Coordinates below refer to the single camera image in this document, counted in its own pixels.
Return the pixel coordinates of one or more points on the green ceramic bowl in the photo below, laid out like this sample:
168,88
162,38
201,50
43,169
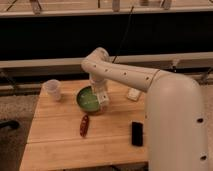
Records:
88,101

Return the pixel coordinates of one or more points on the clear plastic cup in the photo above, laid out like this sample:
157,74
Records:
53,89

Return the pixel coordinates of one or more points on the black chair base leg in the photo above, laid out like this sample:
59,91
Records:
12,124

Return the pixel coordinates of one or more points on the small white box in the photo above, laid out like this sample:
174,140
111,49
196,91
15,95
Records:
133,94

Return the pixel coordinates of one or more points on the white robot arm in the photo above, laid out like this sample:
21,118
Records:
175,113

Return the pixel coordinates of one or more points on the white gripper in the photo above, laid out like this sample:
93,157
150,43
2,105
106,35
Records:
101,93

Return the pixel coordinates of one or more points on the black rectangular block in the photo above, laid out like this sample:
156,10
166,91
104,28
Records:
137,134

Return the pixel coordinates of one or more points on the dark red bottle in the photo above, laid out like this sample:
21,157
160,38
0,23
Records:
84,126

